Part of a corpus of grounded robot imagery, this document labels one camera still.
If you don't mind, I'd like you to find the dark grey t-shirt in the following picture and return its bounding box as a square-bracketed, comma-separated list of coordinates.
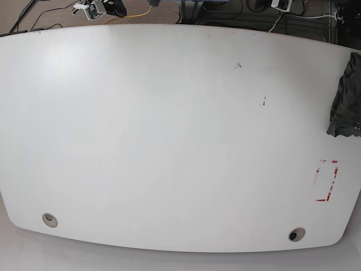
[327, 52, 360, 137]

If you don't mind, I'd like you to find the red tape rectangle marking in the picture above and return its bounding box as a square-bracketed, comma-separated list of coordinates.
[312, 160, 339, 202]

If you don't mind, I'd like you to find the yellow cable on floor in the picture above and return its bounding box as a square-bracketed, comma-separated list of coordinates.
[103, 7, 155, 25]

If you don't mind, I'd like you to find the white cable on floor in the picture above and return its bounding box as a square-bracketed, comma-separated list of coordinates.
[266, 12, 344, 34]

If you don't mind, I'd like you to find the left table cable grommet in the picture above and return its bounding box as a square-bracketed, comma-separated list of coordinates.
[42, 213, 58, 228]

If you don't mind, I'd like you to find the table cable grommet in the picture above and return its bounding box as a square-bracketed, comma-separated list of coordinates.
[42, 213, 58, 228]
[288, 228, 306, 242]

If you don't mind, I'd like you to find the right table cable grommet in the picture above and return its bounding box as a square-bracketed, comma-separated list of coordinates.
[288, 228, 306, 242]

